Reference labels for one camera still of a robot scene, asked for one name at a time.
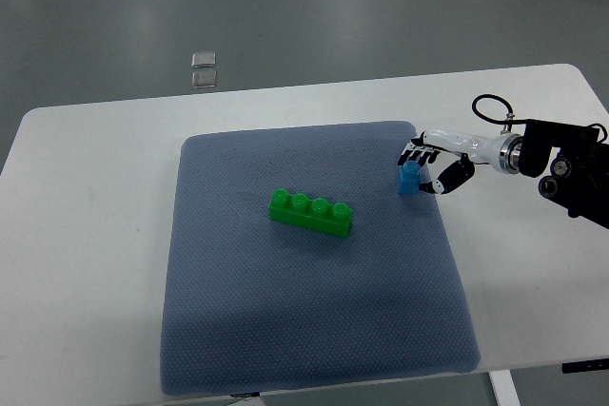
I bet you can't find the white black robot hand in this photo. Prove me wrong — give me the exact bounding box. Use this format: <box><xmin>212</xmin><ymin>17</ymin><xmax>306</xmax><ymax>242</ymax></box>
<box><xmin>398</xmin><ymin>129</ymin><xmax>520</xmax><ymax>194</ymax></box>

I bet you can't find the small blue block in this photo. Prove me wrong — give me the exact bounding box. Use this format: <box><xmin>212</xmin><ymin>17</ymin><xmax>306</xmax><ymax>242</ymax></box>
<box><xmin>396</xmin><ymin>161</ymin><xmax>421</xmax><ymax>195</ymax></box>

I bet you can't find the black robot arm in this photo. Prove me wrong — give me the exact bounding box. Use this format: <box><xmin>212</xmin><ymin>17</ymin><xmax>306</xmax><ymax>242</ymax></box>
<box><xmin>472</xmin><ymin>94</ymin><xmax>608</xmax><ymax>228</ymax></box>

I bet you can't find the long green block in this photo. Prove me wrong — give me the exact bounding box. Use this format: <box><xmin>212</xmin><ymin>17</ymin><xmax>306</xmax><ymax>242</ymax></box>
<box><xmin>268</xmin><ymin>188</ymin><xmax>353</xmax><ymax>239</ymax></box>

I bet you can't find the blue-grey foam mat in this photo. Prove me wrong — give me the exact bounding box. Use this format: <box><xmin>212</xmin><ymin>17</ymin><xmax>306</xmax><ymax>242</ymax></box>
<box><xmin>161</xmin><ymin>121</ymin><xmax>481</xmax><ymax>396</ymax></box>

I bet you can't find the black table control panel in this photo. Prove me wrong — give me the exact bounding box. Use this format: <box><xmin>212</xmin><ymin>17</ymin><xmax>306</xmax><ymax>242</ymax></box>
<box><xmin>561</xmin><ymin>358</ymin><xmax>609</xmax><ymax>374</ymax></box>

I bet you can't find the white table leg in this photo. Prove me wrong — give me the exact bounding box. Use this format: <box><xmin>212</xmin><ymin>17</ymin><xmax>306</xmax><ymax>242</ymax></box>
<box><xmin>488</xmin><ymin>370</ymin><xmax>521</xmax><ymax>406</ymax></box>

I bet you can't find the lower metal floor plate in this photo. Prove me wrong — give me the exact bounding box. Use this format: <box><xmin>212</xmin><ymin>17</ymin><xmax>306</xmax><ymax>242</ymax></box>
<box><xmin>191</xmin><ymin>70</ymin><xmax>217</xmax><ymax>88</ymax></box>

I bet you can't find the metal floor plate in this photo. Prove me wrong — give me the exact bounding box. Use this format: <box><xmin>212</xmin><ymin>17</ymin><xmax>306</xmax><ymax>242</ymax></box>
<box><xmin>191</xmin><ymin>50</ymin><xmax>216</xmax><ymax>68</ymax></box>
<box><xmin>191</xmin><ymin>70</ymin><xmax>217</xmax><ymax>88</ymax></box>

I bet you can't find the upper metal floor plate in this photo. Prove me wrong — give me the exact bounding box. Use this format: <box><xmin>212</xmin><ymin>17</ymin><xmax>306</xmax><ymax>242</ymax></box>
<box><xmin>191</xmin><ymin>50</ymin><xmax>216</xmax><ymax>68</ymax></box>

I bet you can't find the black label under mat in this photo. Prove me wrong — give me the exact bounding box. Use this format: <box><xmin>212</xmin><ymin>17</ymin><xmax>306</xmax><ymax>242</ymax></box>
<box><xmin>230</xmin><ymin>392</ymin><xmax>261</xmax><ymax>398</ymax></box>

